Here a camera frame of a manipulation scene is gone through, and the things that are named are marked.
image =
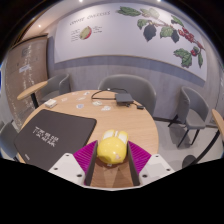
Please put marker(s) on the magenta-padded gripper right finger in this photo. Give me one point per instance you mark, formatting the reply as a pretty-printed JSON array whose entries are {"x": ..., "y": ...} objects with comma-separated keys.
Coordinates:
[{"x": 155, "y": 166}]

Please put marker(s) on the small black plug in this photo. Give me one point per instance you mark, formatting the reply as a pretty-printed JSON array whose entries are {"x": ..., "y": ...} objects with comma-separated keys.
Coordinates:
[{"x": 140, "y": 107}]

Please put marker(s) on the white cherry print wall board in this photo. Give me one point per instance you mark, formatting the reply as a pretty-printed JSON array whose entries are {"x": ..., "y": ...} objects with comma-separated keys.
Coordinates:
[{"x": 126, "y": 36}]

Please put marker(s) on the small white box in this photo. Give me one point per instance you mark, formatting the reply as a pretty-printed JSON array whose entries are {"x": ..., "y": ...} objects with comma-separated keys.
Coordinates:
[{"x": 50, "y": 103}]

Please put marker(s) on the wooden wall panel with text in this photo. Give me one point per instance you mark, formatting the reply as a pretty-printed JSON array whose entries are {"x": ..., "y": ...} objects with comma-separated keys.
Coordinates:
[{"x": 26, "y": 83}]

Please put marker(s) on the flat black box device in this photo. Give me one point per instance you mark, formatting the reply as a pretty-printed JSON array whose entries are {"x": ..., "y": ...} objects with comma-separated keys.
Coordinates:
[{"x": 124, "y": 98}]

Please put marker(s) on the grey upholstered chair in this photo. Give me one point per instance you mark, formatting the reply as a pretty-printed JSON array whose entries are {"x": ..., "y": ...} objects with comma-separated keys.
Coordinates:
[
  {"x": 195, "y": 110},
  {"x": 7, "y": 136},
  {"x": 133, "y": 85},
  {"x": 55, "y": 85}
]

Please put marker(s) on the black mouse pad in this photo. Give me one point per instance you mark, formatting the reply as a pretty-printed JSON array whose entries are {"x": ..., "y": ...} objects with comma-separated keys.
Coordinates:
[{"x": 56, "y": 133}]

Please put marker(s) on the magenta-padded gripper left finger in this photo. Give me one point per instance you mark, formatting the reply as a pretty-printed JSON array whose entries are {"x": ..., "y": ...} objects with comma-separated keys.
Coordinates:
[{"x": 68, "y": 166}]

